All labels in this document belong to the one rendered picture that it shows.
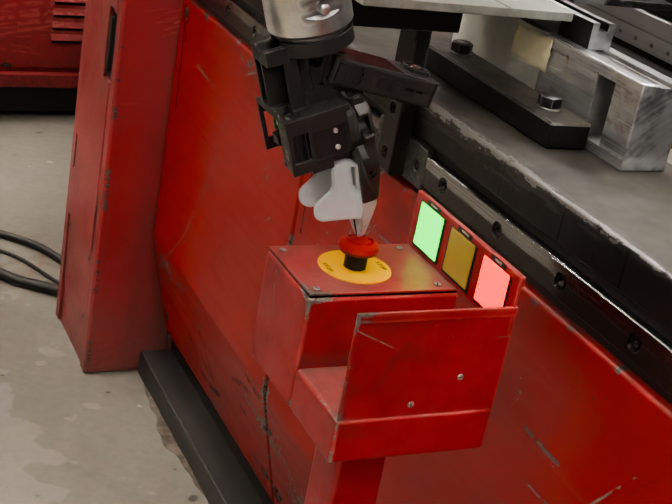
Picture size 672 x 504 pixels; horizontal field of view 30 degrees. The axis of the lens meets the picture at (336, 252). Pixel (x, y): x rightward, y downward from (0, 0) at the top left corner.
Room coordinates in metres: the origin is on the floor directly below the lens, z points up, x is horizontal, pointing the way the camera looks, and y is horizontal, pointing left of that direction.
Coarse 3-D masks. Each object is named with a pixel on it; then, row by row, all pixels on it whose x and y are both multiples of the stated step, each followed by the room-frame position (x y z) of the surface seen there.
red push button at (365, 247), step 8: (344, 240) 1.10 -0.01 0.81; (352, 240) 1.10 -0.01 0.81; (360, 240) 1.10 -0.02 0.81; (368, 240) 1.10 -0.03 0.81; (344, 248) 1.09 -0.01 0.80; (352, 248) 1.08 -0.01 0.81; (360, 248) 1.09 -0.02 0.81; (368, 248) 1.09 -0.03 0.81; (376, 248) 1.10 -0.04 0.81; (352, 256) 1.08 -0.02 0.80; (360, 256) 1.08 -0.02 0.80; (368, 256) 1.09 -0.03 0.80; (344, 264) 1.10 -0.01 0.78; (352, 264) 1.09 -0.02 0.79; (360, 264) 1.09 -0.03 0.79
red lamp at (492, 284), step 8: (488, 264) 1.06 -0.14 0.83; (480, 272) 1.06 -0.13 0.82; (488, 272) 1.05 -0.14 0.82; (496, 272) 1.04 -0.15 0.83; (504, 272) 1.03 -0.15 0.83; (480, 280) 1.06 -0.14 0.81; (488, 280) 1.05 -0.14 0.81; (496, 280) 1.04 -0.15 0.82; (504, 280) 1.03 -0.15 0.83; (480, 288) 1.06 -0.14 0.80; (488, 288) 1.05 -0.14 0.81; (496, 288) 1.04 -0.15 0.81; (504, 288) 1.03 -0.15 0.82; (480, 296) 1.06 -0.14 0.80; (488, 296) 1.05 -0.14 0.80; (496, 296) 1.03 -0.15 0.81; (504, 296) 1.03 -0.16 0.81; (480, 304) 1.05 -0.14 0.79; (488, 304) 1.04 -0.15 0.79; (496, 304) 1.03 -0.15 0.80
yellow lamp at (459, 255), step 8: (456, 232) 1.11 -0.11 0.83; (456, 240) 1.11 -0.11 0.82; (464, 240) 1.10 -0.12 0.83; (448, 248) 1.12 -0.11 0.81; (456, 248) 1.11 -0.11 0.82; (464, 248) 1.09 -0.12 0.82; (472, 248) 1.08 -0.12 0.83; (448, 256) 1.11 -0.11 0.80; (456, 256) 1.10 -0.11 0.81; (464, 256) 1.09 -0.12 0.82; (472, 256) 1.08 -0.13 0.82; (448, 264) 1.11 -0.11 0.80; (456, 264) 1.10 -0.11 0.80; (464, 264) 1.09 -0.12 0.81; (448, 272) 1.11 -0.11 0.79; (456, 272) 1.10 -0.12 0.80; (464, 272) 1.09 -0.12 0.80; (456, 280) 1.09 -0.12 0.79; (464, 280) 1.08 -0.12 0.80; (464, 288) 1.08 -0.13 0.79
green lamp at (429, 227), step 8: (424, 208) 1.17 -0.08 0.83; (424, 216) 1.16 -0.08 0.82; (432, 216) 1.15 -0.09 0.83; (440, 216) 1.14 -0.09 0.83; (424, 224) 1.16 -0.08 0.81; (432, 224) 1.15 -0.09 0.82; (440, 224) 1.14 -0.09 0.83; (416, 232) 1.17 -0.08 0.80; (424, 232) 1.16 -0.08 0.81; (432, 232) 1.15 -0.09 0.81; (440, 232) 1.13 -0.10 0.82; (416, 240) 1.17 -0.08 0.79; (424, 240) 1.16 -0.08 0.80; (432, 240) 1.14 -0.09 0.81; (424, 248) 1.15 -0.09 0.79; (432, 248) 1.14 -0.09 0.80; (432, 256) 1.14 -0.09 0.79
